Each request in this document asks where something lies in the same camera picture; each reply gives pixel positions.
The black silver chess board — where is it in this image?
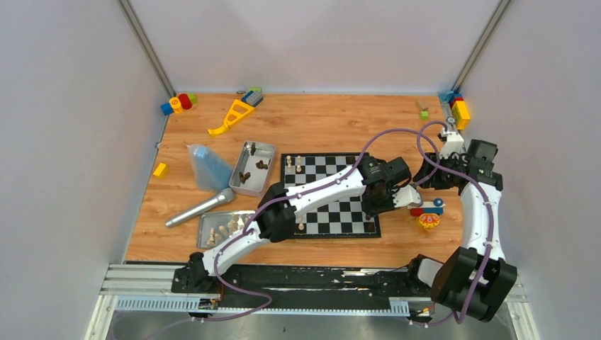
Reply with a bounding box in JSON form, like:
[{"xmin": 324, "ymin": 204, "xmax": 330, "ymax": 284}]
[{"xmin": 281, "ymin": 152, "xmax": 381, "ymax": 239}]

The tin box with dark pieces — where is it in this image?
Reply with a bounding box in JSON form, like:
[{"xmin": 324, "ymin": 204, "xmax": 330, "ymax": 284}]
[{"xmin": 229, "ymin": 140, "xmax": 276, "ymax": 197}]

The tin lid with light pieces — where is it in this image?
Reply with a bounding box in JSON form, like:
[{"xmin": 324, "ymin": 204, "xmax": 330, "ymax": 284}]
[{"xmin": 196, "ymin": 210, "xmax": 255, "ymax": 249}]

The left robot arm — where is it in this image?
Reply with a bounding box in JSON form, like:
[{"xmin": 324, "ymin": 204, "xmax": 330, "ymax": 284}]
[{"xmin": 187, "ymin": 154, "xmax": 422, "ymax": 293}]

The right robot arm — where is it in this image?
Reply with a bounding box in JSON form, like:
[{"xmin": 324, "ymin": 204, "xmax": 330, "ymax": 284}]
[{"xmin": 404, "ymin": 140, "xmax": 517, "ymax": 322}]

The colourful toy car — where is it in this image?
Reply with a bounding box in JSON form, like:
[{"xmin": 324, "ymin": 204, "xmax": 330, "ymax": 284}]
[{"xmin": 408, "ymin": 198, "xmax": 445, "ymax": 230}]

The colourful toy blocks right corner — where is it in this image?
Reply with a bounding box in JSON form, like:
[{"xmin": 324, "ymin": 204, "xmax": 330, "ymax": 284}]
[{"xmin": 438, "ymin": 91, "xmax": 471, "ymax": 130}]

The colourful toy blocks corner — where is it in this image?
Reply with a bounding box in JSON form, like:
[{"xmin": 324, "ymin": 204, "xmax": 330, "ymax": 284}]
[
  {"xmin": 438, "ymin": 91, "xmax": 471, "ymax": 130},
  {"xmin": 159, "ymin": 93, "xmax": 198, "ymax": 116}
]

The silver microphone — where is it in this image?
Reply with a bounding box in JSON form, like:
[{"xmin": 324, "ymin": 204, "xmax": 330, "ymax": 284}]
[{"xmin": 165, "ymin": 188, "xmax": 236, "ymax": 228}]

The blue green toy block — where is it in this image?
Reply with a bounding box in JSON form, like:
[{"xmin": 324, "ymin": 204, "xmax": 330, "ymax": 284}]
[{"xmin": 241, "ymin": 87, "xmax": 264, "ymax": 107}]

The yellow toy saw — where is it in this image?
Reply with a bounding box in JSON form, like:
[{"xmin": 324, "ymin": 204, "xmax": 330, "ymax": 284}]
[{"xmin": 208, "ymin": 99, "xmax": 255, "ymax": 137}]

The blue plastic bag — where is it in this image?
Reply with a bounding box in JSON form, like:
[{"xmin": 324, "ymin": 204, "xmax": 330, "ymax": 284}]
[{"xmin": 187, "ymin": 144, "xmax": 233, "ymax": 192}]

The colourful toy blocks left corner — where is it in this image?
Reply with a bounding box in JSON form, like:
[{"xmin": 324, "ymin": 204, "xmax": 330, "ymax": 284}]
[{"xmin": 159, "ymin": 93, "xmax": 198, "ymax": 116}]

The small yellow block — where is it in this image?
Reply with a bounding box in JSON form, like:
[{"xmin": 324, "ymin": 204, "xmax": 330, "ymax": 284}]
[{"xmin": 152, "ymin": 162, "xmax": 169, "ymax": 179}]

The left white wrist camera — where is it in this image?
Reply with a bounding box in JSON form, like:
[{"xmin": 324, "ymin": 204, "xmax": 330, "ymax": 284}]
[{"xmin": 393, "ymin": 185, "xmax": 422, "ymax": 208}]

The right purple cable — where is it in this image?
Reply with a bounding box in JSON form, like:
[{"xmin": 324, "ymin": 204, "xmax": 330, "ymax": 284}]
[{"xmin": 405, "ymin": 120, "xmax": 496, "ymax": 328}]

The purple cable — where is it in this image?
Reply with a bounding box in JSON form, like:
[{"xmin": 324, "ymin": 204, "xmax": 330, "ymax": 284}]
[
  {"xmin": 206, "ymin": 127, "xmax": 442, "ymax": 322},
  {"xmin": 405, "ymin": 120, "xmax": 496, "ymax": 328}
]

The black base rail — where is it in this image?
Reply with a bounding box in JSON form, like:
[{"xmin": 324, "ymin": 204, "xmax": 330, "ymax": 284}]
[{"xmin": 171, "ymin": 264, "xmax": 432, "ymax": 311}]

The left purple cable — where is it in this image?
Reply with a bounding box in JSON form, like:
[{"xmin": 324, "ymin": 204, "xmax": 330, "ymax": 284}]
[{"xmin": 206, "ymin": 127, "xmax": 442, "ymax": 322}]

